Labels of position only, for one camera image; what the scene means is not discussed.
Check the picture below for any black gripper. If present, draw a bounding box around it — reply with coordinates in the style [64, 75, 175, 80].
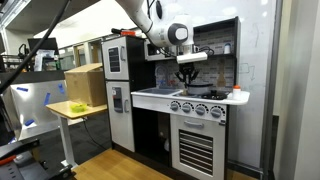
[174, 61, 202, 87]

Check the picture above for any grey metal pot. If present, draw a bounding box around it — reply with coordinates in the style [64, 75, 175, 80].
[185, 82, 214, 96]

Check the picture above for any grey stove knob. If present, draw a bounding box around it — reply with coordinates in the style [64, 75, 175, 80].
[180, 102, 194, 115]
[168, 100, 181, 113]
[194, 103, 209, 117]
[209, 105, 226, 120]

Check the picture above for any grey toy sink basin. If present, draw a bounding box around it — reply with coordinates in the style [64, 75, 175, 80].
[135, 87, 182, 96]

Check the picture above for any stovetop burner panel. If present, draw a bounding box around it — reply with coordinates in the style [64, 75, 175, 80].
[172, 91, 232, 101]

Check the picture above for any grey toy faucet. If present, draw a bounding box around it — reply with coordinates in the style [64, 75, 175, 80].
[155, 64, 171, 89]

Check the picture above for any wooden spatula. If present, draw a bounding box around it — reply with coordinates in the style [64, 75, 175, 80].
[216, 59, 227, 88]

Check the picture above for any toy kitchen unit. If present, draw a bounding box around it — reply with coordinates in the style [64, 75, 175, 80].
[100, 15, 251, 180]

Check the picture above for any toy microwave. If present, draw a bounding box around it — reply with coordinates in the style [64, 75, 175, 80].
[143, 38, 178, 62]

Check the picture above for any white bottle orange cap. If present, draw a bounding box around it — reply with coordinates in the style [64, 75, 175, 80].
[231, 84, 242, 101]

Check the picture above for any large whiteboard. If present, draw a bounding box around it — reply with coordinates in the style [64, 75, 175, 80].
[191, 0, 283, 171]

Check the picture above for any red black tool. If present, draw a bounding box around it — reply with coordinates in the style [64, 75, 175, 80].
[110, 27, 137, 37]

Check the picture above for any oven door with vents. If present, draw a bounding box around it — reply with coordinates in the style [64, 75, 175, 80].
[170, 114, 227, 180]

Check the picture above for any grey water dispenser panel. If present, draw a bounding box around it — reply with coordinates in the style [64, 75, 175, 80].
[111, 86, 124, 114]

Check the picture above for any fridge door with window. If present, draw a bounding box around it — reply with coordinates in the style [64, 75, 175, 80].
[101, 36, 130, 81]

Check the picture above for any fridge door with dispenser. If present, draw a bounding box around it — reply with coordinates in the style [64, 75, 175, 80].
[105, 80, 136, 154]

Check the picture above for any cardboard box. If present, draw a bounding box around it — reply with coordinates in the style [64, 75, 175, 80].
[63, 63, 108, 108]

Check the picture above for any yellow bowl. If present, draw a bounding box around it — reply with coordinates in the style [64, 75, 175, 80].
[69, 102, 89, 114]

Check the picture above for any wooden base board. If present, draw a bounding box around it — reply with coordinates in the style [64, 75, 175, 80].
[71, 148, 264, 180]

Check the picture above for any wooden top white table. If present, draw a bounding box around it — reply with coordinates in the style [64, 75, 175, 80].
[45, 99, 109, 171]

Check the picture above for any black monitor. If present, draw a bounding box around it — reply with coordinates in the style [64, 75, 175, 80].
[26, 37, 60, 56]

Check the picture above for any shiny metal panel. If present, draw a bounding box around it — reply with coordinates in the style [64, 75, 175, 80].
[9, 79, 85, 142]

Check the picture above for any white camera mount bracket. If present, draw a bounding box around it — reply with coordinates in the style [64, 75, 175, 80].
[176, 51, 209, 65]

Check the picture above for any grey oven door handle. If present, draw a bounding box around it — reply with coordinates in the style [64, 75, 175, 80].
[182, 120, 205, 130]

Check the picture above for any grey short fridge handle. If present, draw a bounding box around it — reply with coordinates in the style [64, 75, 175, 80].
[123, 99, 131, 114]

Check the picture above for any grey long fridge handle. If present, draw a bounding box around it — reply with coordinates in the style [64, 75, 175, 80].
[119, 45, 127, 62]

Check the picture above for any thin black power cable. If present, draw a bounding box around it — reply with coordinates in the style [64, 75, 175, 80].
[81, 117, 108, 152]

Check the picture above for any thick black cable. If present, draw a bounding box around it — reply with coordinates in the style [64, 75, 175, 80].
[0, 0, 73, 95]

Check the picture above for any black equipment frame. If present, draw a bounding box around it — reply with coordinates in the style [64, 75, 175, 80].
[0, 137, 74, 180]

